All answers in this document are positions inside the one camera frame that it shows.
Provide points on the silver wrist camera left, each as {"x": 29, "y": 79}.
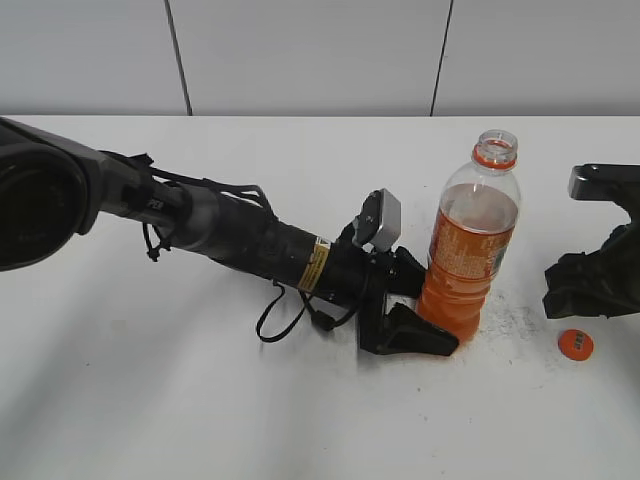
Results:
{"x": 379, "y": 222}

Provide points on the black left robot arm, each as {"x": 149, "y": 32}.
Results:
{"x": 53, "y": 188}

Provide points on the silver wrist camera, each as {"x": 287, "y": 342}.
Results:
{"x": 379, "y": 222}
{"x": 603, "y": 182}

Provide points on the orange drink plastic bottle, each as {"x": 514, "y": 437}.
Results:
{"x": 477, "y": 213}

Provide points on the orange bottle cap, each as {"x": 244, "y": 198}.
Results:
{"x": 576, "y": 345}

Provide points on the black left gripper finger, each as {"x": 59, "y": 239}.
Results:
{"x": 404, "y": 331}
{"x": 409, "y": 274}

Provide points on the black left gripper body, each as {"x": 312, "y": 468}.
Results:
{"x": 373, "y": 285}

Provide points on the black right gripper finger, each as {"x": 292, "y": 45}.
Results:
{"x": 592, "y": 285}

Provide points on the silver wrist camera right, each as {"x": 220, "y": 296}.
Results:
{"x": 603, "y": 182}

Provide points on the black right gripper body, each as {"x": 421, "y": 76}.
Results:
{"x": 620, "y": 235}

